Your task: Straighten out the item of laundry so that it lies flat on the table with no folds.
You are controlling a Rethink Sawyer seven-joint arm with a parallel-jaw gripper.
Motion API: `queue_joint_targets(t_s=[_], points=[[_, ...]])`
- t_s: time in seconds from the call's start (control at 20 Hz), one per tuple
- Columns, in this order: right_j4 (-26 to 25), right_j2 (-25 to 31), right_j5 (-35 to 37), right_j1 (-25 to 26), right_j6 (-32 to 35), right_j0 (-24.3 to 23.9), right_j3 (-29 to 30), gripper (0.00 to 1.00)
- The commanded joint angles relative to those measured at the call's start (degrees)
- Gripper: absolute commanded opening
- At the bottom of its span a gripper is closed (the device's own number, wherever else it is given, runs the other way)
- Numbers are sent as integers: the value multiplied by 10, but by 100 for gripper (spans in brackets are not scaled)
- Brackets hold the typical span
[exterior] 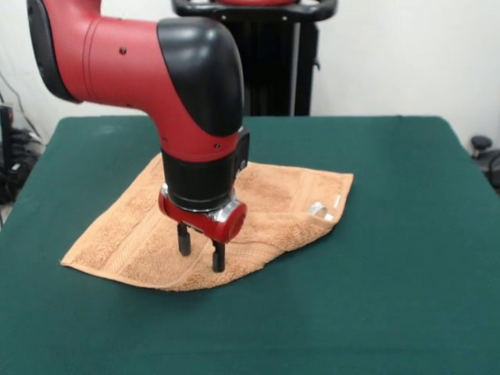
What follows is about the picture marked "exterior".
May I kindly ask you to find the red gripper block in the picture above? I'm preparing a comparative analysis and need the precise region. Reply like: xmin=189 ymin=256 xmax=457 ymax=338
xmin=157 ymin=183 xmax=248 ymax=273

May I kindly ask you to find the tan terry towel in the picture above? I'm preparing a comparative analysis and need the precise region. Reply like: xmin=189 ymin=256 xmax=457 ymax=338
xmin=59 ymin=152 xmax=355 ymax=293

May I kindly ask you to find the dark green table cloth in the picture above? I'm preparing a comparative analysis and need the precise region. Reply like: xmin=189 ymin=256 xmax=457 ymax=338
xmin=0 ymin=115 xmax=500 ymax=375

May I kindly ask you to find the black box device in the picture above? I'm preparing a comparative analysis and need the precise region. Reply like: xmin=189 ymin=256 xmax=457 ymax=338
xmin=0 ymin=104 xmax=16 ymax=173

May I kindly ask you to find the black chair base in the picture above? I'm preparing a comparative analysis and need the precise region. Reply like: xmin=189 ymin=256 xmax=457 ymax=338
xmin=470 ymin=134 xmax=500 ymax=196

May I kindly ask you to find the black cable bundle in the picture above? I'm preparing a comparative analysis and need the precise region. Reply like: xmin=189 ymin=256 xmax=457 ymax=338
xmin=0 ymin=128 xmax=43 ymax=204

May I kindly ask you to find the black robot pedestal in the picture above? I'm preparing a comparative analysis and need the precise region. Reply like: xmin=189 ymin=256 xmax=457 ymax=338
xmin=170 ymin=0 xmax=338 ymax=117

